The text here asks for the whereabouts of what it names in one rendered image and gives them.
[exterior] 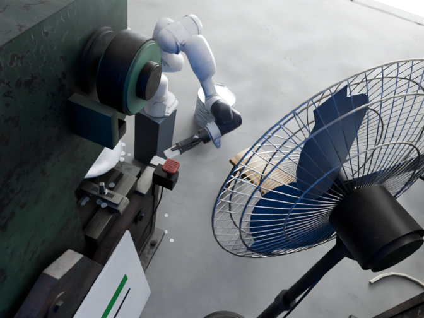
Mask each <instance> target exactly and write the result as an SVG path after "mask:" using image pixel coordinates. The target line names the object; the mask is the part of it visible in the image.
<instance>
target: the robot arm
mask: <svg viewBox="0 0 424 318"><path fill-rule="evenodd" d="M202 30H203V27H202V24H201V22H200V20H199V18H198V17H197V16H195V15H192V14H189V15H185V16H184V17H182V18H180V19H178V20H176V21H173V20H171V19H170V18H160V19H159V20H158V21H157V23H156V25H155V28H154V31H153V36H152V38H153V39H155V40H156V41H157V42H158V45H159V48H160V52H161V64H160V65H161V68H162V73H174V72H178V71H181V70H182V68H183V66H184V58H183V56H182V54H181V53H180V52H181V51H182V52H184V53H185V54H186V56H187V59H188V61H189V64H190V65H191V69H192V71H193V73H194V74H195V75H196V77H197V79H198V80H199V82H200V85H201V88H202V90H203V93H204V106H205V108H206V109H207V110H208V112H209V113H210V114H211V115H212V116H213V117H214V118H215V121H213V122H211V123H207V125H206V128H202V129H200V130H199V131H198V133H199V134H198V135H195V134H194V135H192V136H191V137H189V138H187V139H185V140H183V141H181V142H179V143H176V145H175V146H173V147H171V148H169V149H167V150H165V151H164V154H165V156H166V157H167V159H168V158H173V157H175V156H177V155H179V154H181V155H182V153H184V152H186V151H188V150H190V149H192V148H194V147H196V146H198V145H199V143H200V142H203V143H204V144H206V143H209V142H210V141H211V140H212V142H213V144H214V145H215V146H216V148H220V147H221V139H220V138H221V137H222V136H223V135H225V134H228V133H230V132H232V131H234V130H236V129H237V128H238V127H240V126H241V125H242V118H241V115H240V113H239V112H238V111H236V110H235V109H234V108H232V107H231V105H230V104H229V103H228V102H227V101H226V100H225V99H224V98H222V97H221V96H220V95H219V94H218V93H217V91H216V88H215V84H214V82H213V79H212V77H213V75H214V74H215V73H216V63H215V59H214V55H213V53H212V51H211V49H210V47H209V45H208V43H207V41H206V40H205V38H204V37H203V36H202V35H200V34H201V32H202ZM167 89H168V79H167V77H166V76H165V75H164V74H162V77H161V81H160V84H159V87H158V89H157V91H156V93H155V95H154V96H153V98H152V99H151V100H148V102H147V103H146V105H145V106H144V110H145V112H146V113H147V114H149V115H151V116H152V117H168V116H169V115H170V114H171V113H172V111H173V110H174V108H175V107H176V106H177V104H178V101H177V100H176V98H175V96H174V95H173V93H171V92H169V91H168V90H167Z"/></svg>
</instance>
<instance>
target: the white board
mask: <svg viewBox="0 0 424 318"><path fill-rule="evenodd" d="M150 293H151V291H150V288H149V285H148V282H147V280H146V276H145V275H144V271H143V268H142V266H141V263H140V260H139V257H138V254H137V252H136V249H135V246H134V243H133V240H132V238H131V234H130V232H129V231H128V230H126V232H125V233H124V235H123V236H122V238H121V240H120V242H119V243H118V244H117V247H116V248H115V250H114V251H113V253H112V255H111V256H110V258H109V259H108V261H107V263H106V265H105V266H104V268H103V269H102V271H101V273H100V274H99V276H98V278H97V279H96V281H95V282H94V284H93V286H92V287H91V289H90V291H89V292H88V294H87V296H86V297H85V299H84V300H83V302H82V304H81V305H80V307H79V309H78V311H77V312H76V314H75V315H74V317H73V318H139V317H140V315H141V313H142V310H143V308H144V306H145V304H146V302H147V300H148V298H149V295H150Z"/></svg>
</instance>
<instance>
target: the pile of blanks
mask: <svg viewBox="0 0 424 318"><path fill-rule="evenodd" d="M194 120H195V122H196V124H197V125H198V126H200V127H201V128H206V125H207V123H211V122H213V121H215V118H214V117H213V116H212V115H211V114H210V113H209V112H208V110H207V109H206V108H205V106H204V103H203V102H202V101H201V100H200V98H199V95H198V94H197V100H196V107H195V110H194Z"/></svg>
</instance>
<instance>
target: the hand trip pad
mask: <svg viewBox="0 0 424 318"><path fill-rule="evenodd" d="M179 166H180V163H179V162H178V161H176V160H173V159H171V158H168V159H167V160H166V161H165V163H164V164H163V166H162V171H163V172H165V173H167V174H170V175H174V174H175V173H176V171H177V170H178V168H179Z"/></svg>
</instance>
